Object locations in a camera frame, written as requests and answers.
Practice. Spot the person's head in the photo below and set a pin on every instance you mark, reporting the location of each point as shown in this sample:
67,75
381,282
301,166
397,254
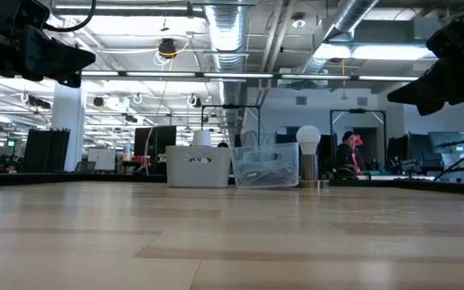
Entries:
222,144

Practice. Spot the grey monitor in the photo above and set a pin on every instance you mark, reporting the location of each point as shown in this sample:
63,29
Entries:
447,143

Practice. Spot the black panels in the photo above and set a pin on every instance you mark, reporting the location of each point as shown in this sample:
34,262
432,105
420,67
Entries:
46,151

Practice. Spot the white bulb brass lamp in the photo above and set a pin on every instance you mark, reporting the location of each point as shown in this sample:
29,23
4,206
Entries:
307,139

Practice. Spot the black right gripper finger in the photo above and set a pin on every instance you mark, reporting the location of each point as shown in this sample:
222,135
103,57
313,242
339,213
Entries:
445,86
430,110

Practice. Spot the white cabinet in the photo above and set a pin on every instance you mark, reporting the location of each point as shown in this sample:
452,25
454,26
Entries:
102,159

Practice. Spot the silver ventilation duct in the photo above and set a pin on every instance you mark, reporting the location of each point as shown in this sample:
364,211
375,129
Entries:
336,28
228,40

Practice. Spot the white plastic bin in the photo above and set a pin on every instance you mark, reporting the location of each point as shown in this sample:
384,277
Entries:
197,175

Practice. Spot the clear plastic bin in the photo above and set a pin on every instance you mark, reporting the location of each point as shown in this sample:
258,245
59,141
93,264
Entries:
264,161

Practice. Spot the black ceiling device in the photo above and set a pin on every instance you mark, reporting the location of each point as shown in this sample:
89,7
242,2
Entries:
167,47

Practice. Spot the white cylinder object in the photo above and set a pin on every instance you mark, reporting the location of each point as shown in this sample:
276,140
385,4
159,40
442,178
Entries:
201,138

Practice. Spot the black aluminium table frame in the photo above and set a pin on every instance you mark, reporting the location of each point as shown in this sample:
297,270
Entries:
55,177

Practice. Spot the person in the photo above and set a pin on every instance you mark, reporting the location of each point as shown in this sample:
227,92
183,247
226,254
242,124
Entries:
345,155

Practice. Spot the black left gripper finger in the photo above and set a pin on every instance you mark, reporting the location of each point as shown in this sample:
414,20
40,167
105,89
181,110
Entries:
71,80
55,56

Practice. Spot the black monitors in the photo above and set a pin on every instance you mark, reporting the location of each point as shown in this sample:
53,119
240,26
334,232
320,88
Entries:
163,141

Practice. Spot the pink object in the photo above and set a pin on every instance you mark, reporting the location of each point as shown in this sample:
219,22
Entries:
358,141

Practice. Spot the long ceiling light bar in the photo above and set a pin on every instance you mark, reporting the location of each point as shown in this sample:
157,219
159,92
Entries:
236,75

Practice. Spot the black frame stand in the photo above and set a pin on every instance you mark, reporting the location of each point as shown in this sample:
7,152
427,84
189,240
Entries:
357,110

